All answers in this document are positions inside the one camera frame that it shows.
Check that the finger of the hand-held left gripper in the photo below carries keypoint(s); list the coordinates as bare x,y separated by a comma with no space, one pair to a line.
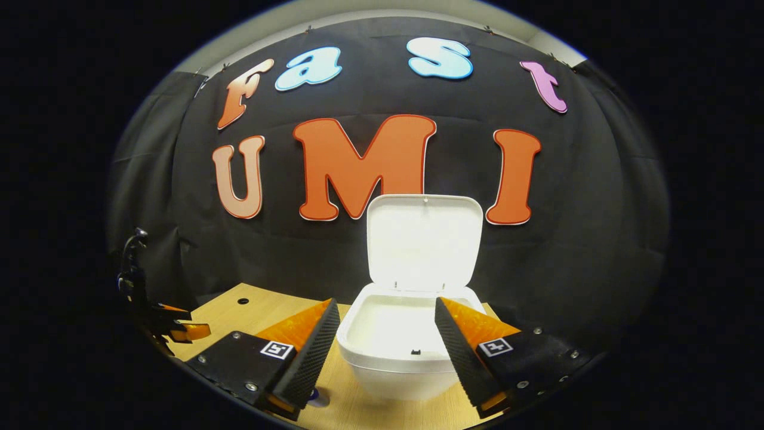
176,310
194,332

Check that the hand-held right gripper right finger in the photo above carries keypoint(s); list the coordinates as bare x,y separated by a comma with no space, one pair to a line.
462,358

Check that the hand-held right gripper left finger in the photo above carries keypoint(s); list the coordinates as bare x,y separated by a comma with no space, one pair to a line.
313,358

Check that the white desktop garbage bin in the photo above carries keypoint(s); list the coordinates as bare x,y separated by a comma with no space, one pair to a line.
412,334

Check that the wooden desktop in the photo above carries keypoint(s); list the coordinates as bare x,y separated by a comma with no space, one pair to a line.
262,310

